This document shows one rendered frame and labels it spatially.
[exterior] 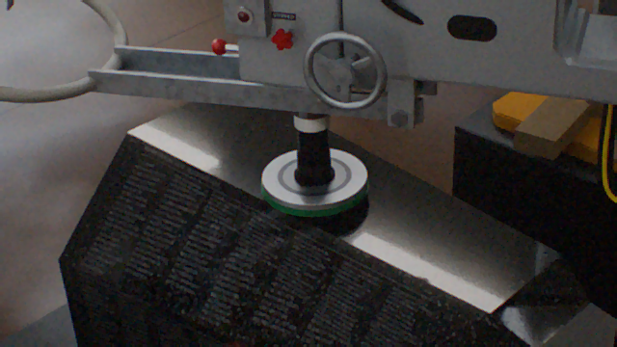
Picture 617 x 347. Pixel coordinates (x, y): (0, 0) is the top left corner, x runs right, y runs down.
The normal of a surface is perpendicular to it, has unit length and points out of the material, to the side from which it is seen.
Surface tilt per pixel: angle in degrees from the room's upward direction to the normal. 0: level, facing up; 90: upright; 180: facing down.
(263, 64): 90
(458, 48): 90
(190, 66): 90
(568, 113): 0
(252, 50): 90
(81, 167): 0
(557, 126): 0
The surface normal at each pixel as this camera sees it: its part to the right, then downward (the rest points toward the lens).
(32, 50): -0.04, -0.84
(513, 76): -0.33, 0.52
